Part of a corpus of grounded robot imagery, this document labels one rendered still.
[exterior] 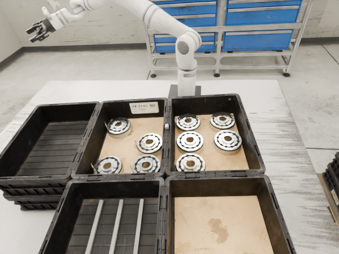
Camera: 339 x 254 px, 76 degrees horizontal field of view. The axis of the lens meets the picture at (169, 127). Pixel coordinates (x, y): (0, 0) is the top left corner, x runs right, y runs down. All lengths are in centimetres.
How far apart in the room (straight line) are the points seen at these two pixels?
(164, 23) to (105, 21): 279
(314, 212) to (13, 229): 109
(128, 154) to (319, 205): 72
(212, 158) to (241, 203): 19
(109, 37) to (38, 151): 302
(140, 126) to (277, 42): 214
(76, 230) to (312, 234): 75
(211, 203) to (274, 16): 226
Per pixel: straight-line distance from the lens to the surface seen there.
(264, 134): 113
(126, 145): 90
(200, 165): 76
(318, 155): 214
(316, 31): 389
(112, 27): 380
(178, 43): 100
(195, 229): 70
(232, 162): 82
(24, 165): 104
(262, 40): 276
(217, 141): 84
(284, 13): 271
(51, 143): 106
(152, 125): 96
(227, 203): 73
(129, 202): 76
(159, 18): 106
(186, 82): 108
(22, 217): 107
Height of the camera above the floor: 148
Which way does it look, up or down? 44 degrees down
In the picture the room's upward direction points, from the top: 7 degrees counter-clockwise
